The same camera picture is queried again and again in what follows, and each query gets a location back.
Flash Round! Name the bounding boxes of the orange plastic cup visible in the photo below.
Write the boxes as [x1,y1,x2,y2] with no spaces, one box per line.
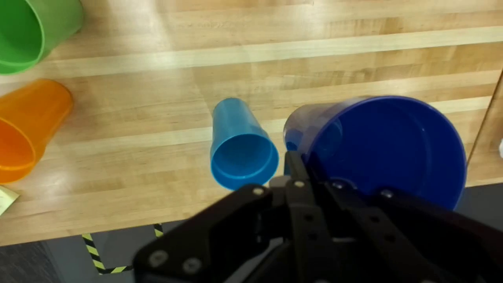
[0,81,73,183]

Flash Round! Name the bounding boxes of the light blue plastic cup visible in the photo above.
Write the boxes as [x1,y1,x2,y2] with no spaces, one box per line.
[210,98,278,191]

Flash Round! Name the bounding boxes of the yellow sticky note pad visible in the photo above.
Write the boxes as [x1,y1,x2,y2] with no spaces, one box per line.
[0,186,18,216]

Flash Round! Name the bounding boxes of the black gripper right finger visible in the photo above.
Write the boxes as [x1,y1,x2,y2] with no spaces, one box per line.
[328,180,446,283]

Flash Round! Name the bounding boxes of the dark blue plastic cup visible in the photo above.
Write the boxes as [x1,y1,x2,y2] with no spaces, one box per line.
[282,97,466,210]

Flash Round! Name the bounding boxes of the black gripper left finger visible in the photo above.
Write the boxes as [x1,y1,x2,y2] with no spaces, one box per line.
[284,152,334,283]

